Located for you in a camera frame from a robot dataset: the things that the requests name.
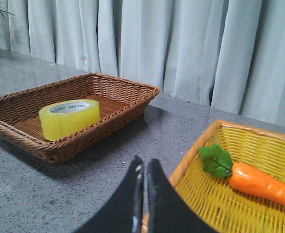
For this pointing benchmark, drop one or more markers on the brown wicker basket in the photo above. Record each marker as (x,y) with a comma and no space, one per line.
(121,101)

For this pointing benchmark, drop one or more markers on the orange toy carrot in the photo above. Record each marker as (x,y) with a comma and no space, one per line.
(242,177)

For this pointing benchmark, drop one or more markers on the pale grey curtain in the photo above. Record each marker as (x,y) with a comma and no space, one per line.
(227,54)

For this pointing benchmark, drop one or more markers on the yellow tape roll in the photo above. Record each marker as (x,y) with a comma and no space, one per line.
(65,118)

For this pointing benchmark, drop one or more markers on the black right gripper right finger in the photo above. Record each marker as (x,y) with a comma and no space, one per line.
(168,213)

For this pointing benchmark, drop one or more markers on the yellow wicker basket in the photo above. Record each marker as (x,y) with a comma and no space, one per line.
(212,199)

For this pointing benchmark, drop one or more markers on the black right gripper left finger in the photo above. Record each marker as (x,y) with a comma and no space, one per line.
(123,212)

